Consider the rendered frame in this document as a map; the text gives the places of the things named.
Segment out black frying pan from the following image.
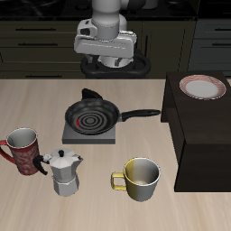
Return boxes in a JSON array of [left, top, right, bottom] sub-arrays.
[[64, 97, 162, 136]]

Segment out dark grey stove plate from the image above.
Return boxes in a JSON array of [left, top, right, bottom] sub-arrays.
[[61, 121, 117, 145]]

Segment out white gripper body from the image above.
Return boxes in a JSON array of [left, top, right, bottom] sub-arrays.
[[73, 29, 138, 60]]

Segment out red patterned mug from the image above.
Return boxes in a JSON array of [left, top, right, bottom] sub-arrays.
[[0, 127, 41, 177]]

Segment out grey drawer unit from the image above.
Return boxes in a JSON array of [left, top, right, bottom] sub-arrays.
[[187, 18, 231, 77]]

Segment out yellow and white mug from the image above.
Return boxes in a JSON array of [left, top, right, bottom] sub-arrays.
[[110, 157, 162, 203]]

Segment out dark wooden shelf cabinet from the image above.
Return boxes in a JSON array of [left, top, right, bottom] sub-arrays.
[[160, 70, 231, 193]]

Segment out dark kitchen cupboards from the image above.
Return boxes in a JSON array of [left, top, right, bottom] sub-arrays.
[[0, 0, 231, 80]]

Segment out silver moka pot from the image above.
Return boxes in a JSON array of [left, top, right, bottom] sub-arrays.
[[32, 148, 85, 198]]

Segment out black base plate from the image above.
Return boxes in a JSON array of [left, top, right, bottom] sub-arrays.
[[79, 49, 152, 79]]

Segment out white plate with red rim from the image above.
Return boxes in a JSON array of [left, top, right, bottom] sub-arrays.
[[179, 74, 227, 101]]

